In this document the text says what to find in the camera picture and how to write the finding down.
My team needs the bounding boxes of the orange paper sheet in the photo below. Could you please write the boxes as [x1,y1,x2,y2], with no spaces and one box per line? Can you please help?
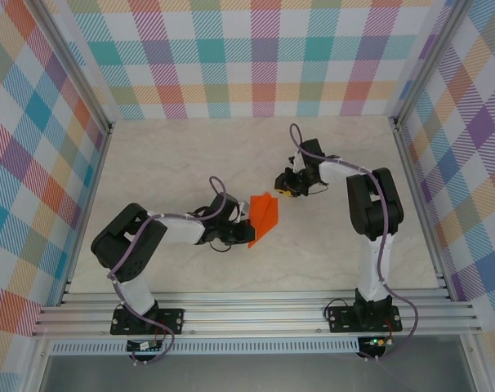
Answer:
[247,191,281,249]

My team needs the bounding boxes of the grey metal panel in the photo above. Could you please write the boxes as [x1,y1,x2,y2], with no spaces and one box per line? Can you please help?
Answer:
[38,351,477,392]

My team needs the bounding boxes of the small dark circuit board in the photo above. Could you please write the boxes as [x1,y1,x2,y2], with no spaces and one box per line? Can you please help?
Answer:
[126,340,162,353]

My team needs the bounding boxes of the circuit board with green light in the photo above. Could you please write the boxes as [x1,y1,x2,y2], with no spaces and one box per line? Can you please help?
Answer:
[363,336,395,349]

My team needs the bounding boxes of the aluminium rail frame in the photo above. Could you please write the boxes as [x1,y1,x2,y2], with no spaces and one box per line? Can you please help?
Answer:
[33,289,484,338]

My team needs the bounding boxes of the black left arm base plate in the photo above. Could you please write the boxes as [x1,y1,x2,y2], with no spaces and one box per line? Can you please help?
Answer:
[109,306,185,336]

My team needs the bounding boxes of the perforated cable tray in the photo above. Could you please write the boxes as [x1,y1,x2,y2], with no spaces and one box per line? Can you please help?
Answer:
[50,336,361,355]

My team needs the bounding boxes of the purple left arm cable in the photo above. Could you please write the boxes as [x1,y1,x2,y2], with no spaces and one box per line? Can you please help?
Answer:
[106,176,228,367]

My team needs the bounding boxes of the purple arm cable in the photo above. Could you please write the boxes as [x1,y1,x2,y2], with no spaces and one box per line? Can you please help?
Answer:
[106,176,228,367]
[289,123,421,363]

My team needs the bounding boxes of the aluminium side rail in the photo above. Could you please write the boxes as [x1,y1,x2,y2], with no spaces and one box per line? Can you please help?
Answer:
[392,118,453,301]
[57,122,114,307]

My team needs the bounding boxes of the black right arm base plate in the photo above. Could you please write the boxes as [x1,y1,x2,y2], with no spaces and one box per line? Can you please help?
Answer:
[327,305,403,334]

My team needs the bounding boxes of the aluminium corner post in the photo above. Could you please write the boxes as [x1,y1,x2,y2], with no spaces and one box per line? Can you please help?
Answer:
[388,0,473,127]
[26,0,114,136]

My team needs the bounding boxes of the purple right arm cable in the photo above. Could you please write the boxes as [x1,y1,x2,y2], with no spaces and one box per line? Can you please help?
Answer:
[289,123,421,363]

